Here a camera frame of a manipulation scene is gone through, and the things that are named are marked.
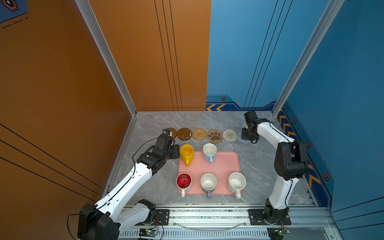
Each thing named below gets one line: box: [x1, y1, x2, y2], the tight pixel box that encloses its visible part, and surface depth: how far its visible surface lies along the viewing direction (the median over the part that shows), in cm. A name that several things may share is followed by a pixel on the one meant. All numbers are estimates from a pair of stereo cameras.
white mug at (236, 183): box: [227, 172, 247, 200], surface depth 80 cm
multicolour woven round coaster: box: [222, 129, 237, 142], surface depth 107 cm
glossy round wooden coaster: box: [177, 127, 192, 141], surface depth 108 cm
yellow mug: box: [179, 144, 194, 167], surface depth 91 cm
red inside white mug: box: [176, 172, 193, 198], surface depth 80 cm
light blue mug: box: [202, 143, 218, 164], surface depth 90 cm
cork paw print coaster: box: [206, 129, 223, 144], surface depth 107 cm
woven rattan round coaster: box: [192, 128, 207, 141], surface depth 108 cm
